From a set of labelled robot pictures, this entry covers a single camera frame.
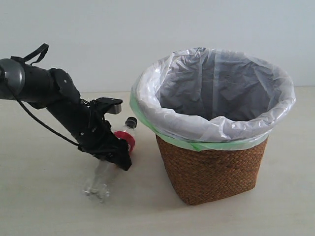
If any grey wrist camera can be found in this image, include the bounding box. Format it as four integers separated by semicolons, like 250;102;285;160
90;97;123;115

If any woven brown waste basket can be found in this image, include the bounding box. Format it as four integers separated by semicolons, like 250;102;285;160
156;137;267;206

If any white plastic bin liner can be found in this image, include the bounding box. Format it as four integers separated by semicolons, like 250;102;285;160
130;47;296;151

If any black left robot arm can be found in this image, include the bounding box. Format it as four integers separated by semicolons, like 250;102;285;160
0;58;131;171

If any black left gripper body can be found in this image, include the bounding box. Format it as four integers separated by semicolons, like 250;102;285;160
77;120;115;155

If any red label clear bottle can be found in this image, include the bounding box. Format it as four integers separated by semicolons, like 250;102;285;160
83;117;138;202

